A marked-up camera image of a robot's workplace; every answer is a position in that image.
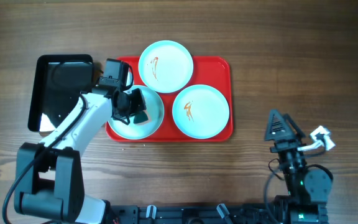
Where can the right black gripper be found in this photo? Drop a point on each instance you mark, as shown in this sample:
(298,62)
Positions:
(284,145)

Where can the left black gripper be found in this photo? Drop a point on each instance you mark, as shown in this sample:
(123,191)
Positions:
(137,101)

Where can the green and orange sponge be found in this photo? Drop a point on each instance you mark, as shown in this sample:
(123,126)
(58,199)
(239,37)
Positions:
(141,117)

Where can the light blue plate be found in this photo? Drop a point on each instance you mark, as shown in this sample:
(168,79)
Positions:
(155,113)
(165,66)
(200,111)

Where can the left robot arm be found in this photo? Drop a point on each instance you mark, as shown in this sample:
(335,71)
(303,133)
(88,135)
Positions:
(49,179)

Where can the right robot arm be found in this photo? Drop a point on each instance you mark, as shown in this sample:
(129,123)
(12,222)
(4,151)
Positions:
(308,186)

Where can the black rectangular tray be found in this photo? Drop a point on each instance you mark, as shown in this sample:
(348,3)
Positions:
(57,84)

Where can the red plastic tray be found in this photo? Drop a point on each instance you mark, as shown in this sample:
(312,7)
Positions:
(208,70)

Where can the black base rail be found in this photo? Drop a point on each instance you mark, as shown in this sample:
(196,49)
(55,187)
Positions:
(240,214)

